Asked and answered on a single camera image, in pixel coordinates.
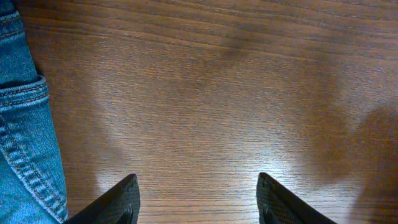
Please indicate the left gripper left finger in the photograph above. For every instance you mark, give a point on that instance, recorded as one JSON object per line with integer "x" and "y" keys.
{"x": 119, "y": 205}

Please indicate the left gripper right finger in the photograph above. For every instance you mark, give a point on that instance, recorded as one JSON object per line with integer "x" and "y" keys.
{"x": 278, "y": 205}

